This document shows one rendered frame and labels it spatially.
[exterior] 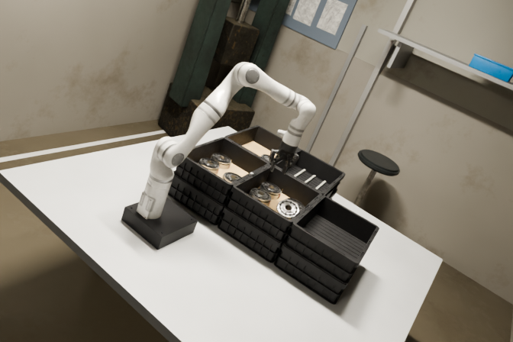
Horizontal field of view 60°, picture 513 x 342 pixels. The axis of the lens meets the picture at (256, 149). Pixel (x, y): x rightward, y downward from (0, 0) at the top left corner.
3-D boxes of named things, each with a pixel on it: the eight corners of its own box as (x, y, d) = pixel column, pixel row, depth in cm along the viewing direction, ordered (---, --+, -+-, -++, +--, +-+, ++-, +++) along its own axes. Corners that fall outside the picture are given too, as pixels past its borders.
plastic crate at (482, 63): (510, 82, 332) (517, 69, 328) (508, 82, 315) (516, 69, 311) (470, 65, 344) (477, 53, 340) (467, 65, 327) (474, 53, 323)
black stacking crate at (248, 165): (222, 208, 191) (230, 186, 187) (169, 175, 201) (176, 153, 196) (262, 183, 226) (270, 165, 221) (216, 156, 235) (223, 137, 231)
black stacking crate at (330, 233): (344, 287, 172) (357, 265, 168) (281, 246, 182) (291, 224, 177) (368, 247, 207) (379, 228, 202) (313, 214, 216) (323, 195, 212)
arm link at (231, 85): (240, 56, 175) (197, 102, 172) (251, 58, 167) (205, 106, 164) (254, 73, 180) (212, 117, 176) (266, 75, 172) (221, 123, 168)
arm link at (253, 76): (300, 90, 179) (289, 87, 186) (248, 59, 165) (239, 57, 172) (290, 111, 179) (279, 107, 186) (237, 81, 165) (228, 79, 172)
